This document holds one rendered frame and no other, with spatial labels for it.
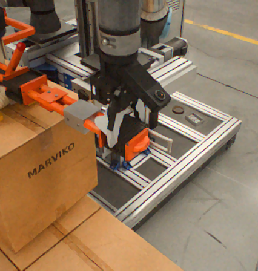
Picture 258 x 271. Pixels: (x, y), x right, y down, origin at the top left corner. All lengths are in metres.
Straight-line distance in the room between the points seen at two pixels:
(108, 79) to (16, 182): 0.48
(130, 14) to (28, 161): 0.58
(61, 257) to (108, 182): 0.77
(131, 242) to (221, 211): 0.97
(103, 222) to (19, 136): 0.58
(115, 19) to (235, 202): 1.83
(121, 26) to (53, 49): 1.18
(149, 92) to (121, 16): 0.15
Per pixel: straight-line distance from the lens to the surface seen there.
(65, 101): 0.89
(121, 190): 1.97
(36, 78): 0.98
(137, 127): 0.75
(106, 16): 0.61
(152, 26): 1.29
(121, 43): 0.62
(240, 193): 2.35
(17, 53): 0.93
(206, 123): 2.50
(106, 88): 0.68
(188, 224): 2.12
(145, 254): 1.34
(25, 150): 1.00
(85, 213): 1.45
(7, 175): 1.01
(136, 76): 0.65
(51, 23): 1.73
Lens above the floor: 1.68
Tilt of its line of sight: 39 degrees down
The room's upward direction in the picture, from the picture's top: straight up
